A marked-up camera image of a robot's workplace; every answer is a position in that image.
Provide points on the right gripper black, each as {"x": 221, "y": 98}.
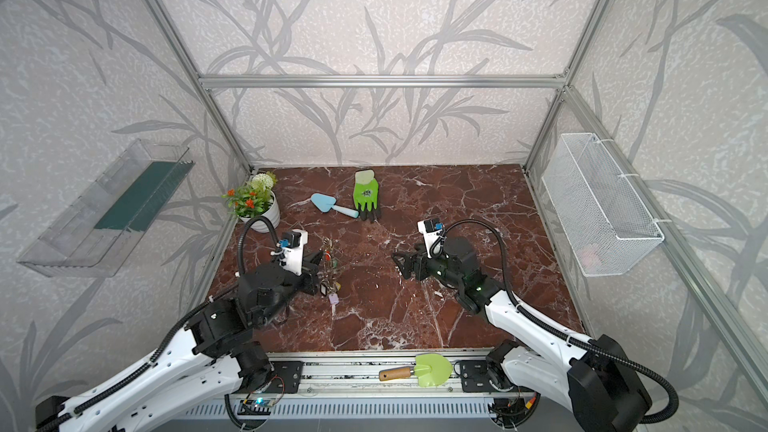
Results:
{"x": 424, "y": 265}

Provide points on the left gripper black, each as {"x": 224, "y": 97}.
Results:
{"x": 312, "y": 271}

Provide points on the large metal key ring plate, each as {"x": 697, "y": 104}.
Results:
{"x": 329, "y": 284}

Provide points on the key with purple tag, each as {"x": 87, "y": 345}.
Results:
{"x": 334, "y": 301}

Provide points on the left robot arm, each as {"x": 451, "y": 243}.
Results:
{"x": 209, "y": 352}

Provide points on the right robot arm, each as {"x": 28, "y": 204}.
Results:
{"x": 602, "y": 393}

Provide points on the light blue toy trowel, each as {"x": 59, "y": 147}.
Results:
{"x": 325, "y": 204}

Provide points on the potted plant white pot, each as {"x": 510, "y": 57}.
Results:
{"x": 255, "y": 198}

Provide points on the green black garden glove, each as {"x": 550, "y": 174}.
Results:
{"x": 365, "y": 195}

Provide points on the green lit circuit board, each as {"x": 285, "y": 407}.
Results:
{"x": 257, "y": 406}

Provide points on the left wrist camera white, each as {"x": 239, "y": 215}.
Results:
{"x": 293, "y": 249}

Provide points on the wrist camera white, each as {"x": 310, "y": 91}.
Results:
{"x": 293, "y": 249}
{"x": 432, "y": 231}

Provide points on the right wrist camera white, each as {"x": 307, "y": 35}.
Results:
{"x": 432, "y": 231}

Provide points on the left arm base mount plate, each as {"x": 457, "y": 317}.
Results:
{"x": 284, "y": 379}

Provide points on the green toy shovel wooden handle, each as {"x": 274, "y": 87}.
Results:
{"x": 430, "y": 370}

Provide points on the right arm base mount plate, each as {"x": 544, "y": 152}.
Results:
{"x": 474, "y": 376}

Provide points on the white wire mesh basket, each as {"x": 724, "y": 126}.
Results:
{"x": 608, "y": 226}

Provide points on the clear acrylic wall shelf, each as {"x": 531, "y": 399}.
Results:
{"x": 95, "y": 235}

